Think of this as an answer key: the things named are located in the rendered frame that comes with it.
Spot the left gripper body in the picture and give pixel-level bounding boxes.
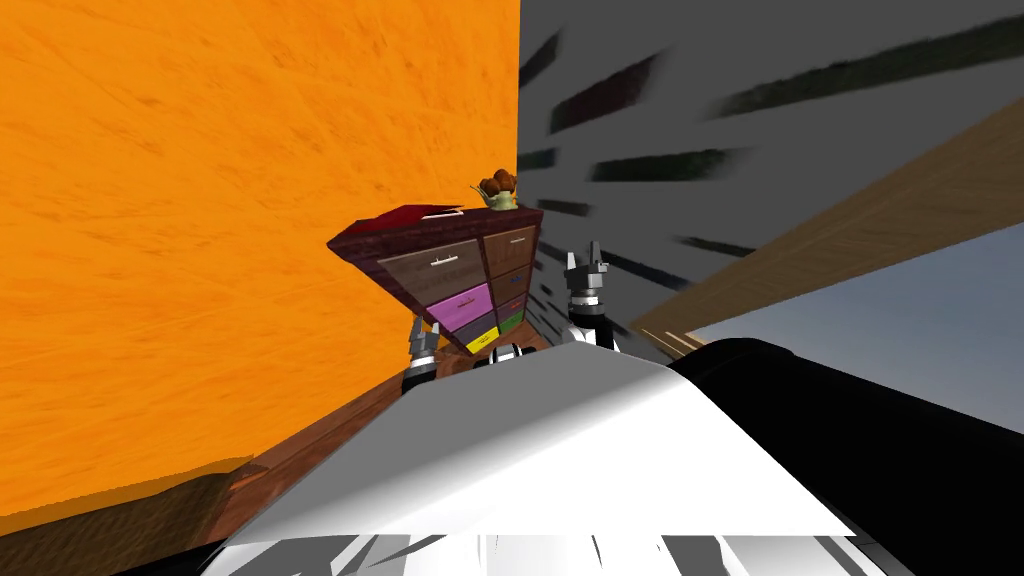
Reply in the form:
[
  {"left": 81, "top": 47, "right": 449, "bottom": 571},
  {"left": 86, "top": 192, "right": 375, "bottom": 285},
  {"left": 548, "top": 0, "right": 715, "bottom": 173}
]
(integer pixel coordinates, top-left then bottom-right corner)
[{"left": 408, "top": 328, "right": 441, "bottom": 366}]

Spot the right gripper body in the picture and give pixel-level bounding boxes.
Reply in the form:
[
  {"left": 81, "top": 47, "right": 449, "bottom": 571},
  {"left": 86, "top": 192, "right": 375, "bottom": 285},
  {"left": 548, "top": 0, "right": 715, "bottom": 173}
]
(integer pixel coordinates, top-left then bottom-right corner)
[{"left": 563, "top": 266, "right": 609, "bottom": 303}]

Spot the magenta drawer front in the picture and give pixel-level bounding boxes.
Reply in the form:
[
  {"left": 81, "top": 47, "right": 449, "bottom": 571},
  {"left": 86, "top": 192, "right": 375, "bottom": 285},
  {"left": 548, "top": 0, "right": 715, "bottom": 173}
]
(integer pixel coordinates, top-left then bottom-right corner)
[{"left": 424, "top": 282, "right": 497, "bottom": 334}]

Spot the yellow drawer front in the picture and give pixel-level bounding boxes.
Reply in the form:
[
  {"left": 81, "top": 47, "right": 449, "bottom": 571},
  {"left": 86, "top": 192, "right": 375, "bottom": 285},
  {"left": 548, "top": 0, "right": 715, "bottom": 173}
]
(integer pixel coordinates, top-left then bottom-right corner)
[{"left": 465, "top": 325, "right": 502, "bottom": 357}]

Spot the large grey-brown drawer front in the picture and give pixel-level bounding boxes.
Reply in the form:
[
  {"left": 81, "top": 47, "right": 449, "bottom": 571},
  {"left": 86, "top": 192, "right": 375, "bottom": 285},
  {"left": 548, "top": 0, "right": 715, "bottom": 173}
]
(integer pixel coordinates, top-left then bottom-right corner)
[{"left": 376, "top": 237, "right": 489, "bottom": 310}]

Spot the brown drawer front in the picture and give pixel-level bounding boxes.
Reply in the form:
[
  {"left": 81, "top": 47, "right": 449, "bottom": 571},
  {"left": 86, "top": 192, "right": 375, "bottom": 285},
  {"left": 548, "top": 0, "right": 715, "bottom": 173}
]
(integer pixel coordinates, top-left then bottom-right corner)
[{"left": 481, "top": 224, "right": 538, "bottom": 281}]

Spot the dark wooden dresser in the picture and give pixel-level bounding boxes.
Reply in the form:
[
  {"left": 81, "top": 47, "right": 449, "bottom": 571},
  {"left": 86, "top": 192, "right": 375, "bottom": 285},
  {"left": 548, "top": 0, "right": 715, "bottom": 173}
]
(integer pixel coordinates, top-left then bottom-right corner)
[{"left": 326, "top": 203, "right": 546, "bottom": 357}]

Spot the dark red book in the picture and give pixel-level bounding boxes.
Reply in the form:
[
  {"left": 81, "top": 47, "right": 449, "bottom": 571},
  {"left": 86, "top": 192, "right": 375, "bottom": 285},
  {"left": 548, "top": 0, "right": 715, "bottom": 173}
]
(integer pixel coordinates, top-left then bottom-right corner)
[{"left": 363, "top": 203, "right": 466, "bottom": 229}]

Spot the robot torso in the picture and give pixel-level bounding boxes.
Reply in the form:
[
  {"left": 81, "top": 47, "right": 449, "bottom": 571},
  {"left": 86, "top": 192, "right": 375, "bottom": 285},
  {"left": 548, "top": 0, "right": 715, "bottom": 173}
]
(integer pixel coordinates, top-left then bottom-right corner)
[{"left": 199, "top": 339, "right": 913, "bottom": 576}]

